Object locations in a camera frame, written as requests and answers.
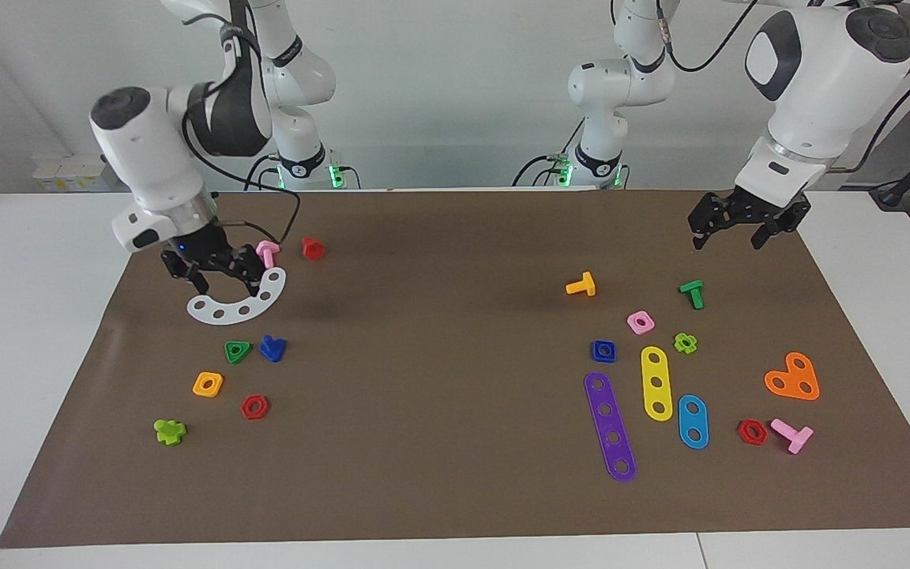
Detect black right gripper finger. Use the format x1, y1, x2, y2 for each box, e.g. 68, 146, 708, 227
220, 243, 267, 298
160, 254, 211, 296

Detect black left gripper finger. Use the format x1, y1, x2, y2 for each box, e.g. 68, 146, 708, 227
688, 193, 741, 251
752, 195, 812, 251

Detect white curved perforated plate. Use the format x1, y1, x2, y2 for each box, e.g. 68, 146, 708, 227
186, 267, 288, 326

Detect white box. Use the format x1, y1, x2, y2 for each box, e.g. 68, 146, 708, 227
32, 154, 112, 193

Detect orange heart-shaped plate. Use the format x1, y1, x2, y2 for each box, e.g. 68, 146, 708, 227
764, 352, 821, 401

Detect yellow three-hole strip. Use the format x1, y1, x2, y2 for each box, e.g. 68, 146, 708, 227
641, 346, 675, 422

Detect blue two-hole strip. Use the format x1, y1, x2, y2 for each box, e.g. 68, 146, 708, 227
677, 394, 710, 450

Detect purple four-hole strip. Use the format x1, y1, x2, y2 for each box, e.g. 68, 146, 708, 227
584, 371, 637, 483

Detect brown table mat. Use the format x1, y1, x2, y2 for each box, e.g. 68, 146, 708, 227
0, 188, 910, 549

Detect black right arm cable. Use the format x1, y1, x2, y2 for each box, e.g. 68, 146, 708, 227
182, 0, 302, 246

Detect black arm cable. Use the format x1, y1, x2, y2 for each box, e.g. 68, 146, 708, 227
182, 0, 302, 246
613, 0, 910, 171

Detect black base cable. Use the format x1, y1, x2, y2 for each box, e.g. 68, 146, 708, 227
512, 154, 574, 188
244, 153, 282, 191

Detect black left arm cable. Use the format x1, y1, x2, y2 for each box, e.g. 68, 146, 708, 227
613, 0, 910, 171

